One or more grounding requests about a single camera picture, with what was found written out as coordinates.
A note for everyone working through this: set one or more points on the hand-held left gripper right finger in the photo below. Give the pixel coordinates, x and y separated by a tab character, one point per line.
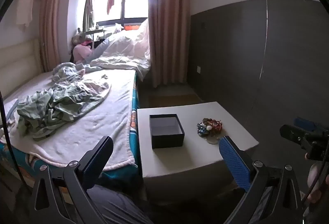
232	159

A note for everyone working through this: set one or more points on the white duvet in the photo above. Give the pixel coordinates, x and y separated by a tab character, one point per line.
123	49

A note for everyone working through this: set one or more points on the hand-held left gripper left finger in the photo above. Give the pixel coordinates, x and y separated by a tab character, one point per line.
90	179

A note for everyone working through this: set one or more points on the beige curtain beside dark wall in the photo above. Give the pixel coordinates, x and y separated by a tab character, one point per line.
167	21

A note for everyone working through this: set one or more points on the hanging green garment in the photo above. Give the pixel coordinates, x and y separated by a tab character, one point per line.
89	8

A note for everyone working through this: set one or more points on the black jewelry box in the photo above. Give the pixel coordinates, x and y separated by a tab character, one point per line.
167	134

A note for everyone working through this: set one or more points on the window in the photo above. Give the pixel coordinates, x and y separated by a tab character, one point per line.
133	0

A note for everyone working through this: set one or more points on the white square table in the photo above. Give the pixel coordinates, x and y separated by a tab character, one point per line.
231	141

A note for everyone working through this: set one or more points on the beige curtain beside headboard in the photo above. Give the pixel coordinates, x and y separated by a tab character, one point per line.
55	21

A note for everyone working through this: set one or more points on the person's right hand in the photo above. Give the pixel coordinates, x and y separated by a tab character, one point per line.
314	176

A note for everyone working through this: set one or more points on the orange box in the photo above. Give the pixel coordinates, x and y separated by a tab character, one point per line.
132	27

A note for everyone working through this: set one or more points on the clear glass bangle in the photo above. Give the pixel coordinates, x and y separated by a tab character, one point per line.
212	142

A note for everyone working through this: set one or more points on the white hanging cloth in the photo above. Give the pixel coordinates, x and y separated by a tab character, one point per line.
25	5

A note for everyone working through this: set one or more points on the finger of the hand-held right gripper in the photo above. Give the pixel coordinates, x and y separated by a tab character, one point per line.
307	123
293	132

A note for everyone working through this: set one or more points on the white fleece blanket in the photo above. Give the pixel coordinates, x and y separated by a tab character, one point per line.
102	116

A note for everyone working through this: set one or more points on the cream padded headboard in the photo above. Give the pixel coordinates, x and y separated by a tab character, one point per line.
18	62

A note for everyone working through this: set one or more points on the person's leg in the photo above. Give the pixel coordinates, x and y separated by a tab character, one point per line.
120	208

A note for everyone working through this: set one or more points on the pink plush toy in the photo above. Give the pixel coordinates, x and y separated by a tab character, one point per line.
81	53

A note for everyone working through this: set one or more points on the crumpled green striped sheet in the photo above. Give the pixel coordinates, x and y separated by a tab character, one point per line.
59	103

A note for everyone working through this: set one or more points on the grey plush toy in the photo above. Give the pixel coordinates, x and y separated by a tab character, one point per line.
78	38

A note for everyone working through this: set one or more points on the white wall socket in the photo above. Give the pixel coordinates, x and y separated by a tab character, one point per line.
198	69

